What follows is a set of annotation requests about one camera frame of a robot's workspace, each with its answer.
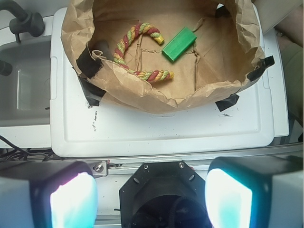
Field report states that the black tape strip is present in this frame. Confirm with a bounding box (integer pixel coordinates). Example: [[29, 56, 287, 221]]
[[215, 94, 239, 112], [247, 56, 275, 83], [78, 77, 106, 106]]

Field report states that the dark grey object in bag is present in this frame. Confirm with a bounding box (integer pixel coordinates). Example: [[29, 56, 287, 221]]
[[94, 39, 113, 60]]

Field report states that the aluminium frame rail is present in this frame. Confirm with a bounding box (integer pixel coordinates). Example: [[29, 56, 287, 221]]
[[85, 142, 304, 176]]

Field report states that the dark grey toy faucet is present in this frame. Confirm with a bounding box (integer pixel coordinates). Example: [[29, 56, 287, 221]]
[[0, 0, 45, 44]]

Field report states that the black octagonal mount plate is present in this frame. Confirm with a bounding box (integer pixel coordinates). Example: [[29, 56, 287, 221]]
[[119, 161, 212, 228]]

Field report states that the black tape patch inside bag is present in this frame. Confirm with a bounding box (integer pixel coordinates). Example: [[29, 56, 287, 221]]
[[76, 47, 104, 79]]

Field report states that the black tape strip front left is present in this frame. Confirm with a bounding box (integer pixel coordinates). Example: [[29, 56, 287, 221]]
[[78, 77, 106, 106]]

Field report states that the multicolour twisted rope toy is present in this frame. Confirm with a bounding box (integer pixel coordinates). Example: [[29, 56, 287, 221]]
[[113, 22, 174, 84]]

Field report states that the green rectangular block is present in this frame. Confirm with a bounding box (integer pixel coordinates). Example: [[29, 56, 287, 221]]
[[162, 27, 197, 62]]

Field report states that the black tape strip front right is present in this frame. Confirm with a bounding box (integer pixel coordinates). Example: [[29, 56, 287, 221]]
[[215, 94, 239, 112]]

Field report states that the black tape strip right side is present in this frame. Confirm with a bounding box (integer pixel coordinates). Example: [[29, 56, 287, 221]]
[[247, 56, 275, 83]]

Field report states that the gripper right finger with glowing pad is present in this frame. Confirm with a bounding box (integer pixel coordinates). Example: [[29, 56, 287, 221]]
[[205, 155, 304, 228]]

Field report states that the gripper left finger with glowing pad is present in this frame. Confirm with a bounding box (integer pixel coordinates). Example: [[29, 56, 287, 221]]
[[0, 161, 98, 228]]

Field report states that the metal corner bracket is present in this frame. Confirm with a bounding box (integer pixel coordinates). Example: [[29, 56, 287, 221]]
[[92, 160, 108, 178]]

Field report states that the brown paper bag bowl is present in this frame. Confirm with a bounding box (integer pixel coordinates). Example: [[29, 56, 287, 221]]
[[61, 0, 265, 114]]

